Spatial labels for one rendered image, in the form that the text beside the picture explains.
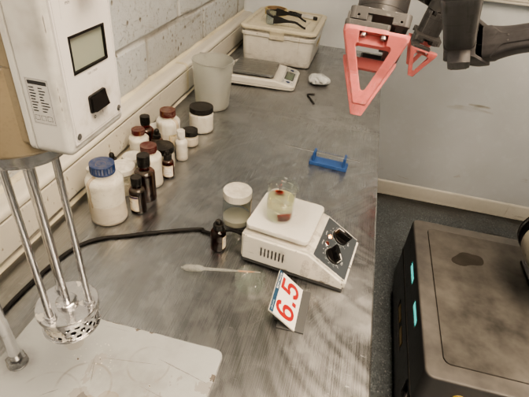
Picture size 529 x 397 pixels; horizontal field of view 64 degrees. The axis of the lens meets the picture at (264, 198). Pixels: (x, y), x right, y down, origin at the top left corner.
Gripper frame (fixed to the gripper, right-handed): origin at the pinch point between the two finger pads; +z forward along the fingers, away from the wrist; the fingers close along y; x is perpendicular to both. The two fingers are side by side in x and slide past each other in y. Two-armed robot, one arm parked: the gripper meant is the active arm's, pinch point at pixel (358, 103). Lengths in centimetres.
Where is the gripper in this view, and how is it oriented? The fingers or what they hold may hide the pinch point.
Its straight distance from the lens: 53.0
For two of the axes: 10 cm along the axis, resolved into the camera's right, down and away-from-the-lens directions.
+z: -2.3, 9.7, 1.2
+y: 1.8, -0.8, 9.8
